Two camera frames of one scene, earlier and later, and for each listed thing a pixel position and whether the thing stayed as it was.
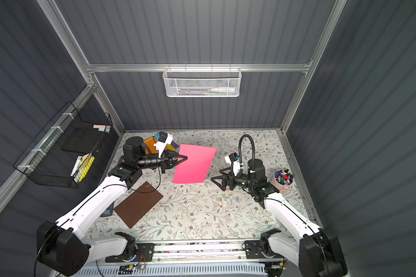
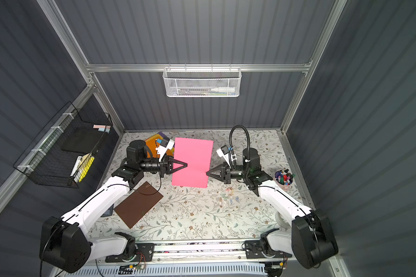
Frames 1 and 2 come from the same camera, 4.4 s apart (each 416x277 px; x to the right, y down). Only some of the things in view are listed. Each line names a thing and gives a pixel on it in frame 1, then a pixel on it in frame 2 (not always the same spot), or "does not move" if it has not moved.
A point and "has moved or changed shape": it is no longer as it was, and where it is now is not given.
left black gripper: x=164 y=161 → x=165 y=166
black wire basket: x=62 y=151 does not move
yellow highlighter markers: x=84 y=171 does not move
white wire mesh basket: x=202 y=82 does not move
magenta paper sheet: x=195 y=169 has moved or changed shape
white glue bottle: x=226 y=89 does not move
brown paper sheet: x=136 y=205 does not move
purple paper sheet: x=174 y=145 → x=163 y=136
